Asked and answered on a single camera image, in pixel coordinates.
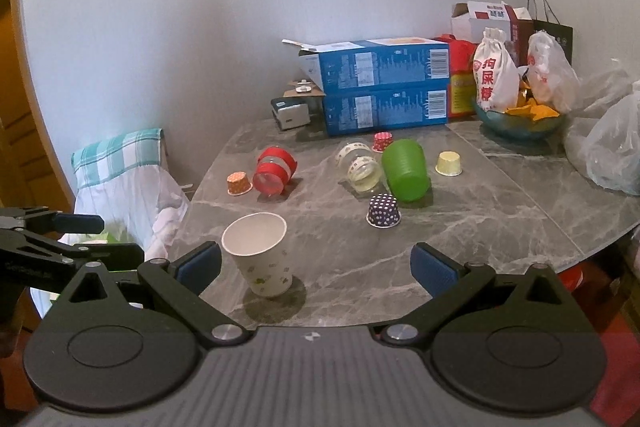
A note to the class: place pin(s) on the black paper shopping bag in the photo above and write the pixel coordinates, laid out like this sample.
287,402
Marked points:
555,32

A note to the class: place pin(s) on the teal glass bowl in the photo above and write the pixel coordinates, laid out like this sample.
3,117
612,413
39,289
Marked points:
515,124

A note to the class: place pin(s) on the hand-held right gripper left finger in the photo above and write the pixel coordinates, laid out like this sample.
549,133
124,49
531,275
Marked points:
200,266

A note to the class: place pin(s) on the white paper cup green print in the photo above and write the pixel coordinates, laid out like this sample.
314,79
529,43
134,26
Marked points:
260,264

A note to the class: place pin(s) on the green plastic cup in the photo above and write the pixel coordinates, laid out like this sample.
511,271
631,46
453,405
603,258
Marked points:
406,172

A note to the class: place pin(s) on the blue cardboard box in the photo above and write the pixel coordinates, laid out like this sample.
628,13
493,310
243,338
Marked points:
385,111
380,64

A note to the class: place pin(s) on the wooden door frame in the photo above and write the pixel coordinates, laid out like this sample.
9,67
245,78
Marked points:
15,117

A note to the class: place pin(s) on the small brown cardboard box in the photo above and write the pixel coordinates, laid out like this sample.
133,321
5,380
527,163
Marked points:
302,91

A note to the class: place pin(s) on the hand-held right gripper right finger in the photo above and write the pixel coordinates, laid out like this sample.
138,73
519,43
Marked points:
431,269

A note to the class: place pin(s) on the orange snack packets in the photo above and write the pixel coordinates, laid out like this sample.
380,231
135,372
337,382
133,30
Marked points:
535,111

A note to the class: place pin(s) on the white plastic bag red print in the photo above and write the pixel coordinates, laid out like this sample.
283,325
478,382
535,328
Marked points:
550,74

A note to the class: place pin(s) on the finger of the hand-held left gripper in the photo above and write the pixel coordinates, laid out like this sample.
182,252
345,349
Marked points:
40,253
80,223

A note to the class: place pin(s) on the white and red cardboard box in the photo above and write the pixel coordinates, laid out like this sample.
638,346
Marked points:
482,19

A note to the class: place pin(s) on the orange dotted cupcake cup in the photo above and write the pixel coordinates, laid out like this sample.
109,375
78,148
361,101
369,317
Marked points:
238,183

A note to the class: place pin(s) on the clear plastic bag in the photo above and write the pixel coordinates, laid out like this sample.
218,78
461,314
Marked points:
615,147
600,87

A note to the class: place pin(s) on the red dotted cupcake cup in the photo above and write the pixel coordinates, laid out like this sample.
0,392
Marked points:
382,142

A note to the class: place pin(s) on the teal checked towel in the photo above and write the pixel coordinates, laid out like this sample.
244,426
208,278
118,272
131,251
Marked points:
117,153

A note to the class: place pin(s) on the grey and white small device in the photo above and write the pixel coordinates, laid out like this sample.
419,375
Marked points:
291,113

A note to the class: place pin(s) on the purple dotted cupcake cup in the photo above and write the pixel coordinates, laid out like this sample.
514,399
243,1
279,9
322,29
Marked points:
383,211

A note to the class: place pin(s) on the clear glass cup white pattern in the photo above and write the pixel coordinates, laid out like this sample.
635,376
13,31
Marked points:
350,153
364,177

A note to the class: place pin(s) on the yellow cupcake cup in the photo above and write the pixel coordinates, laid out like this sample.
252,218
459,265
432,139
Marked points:
448,163

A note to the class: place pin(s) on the red transparent plastic cup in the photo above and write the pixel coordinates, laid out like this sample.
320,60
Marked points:
272,172

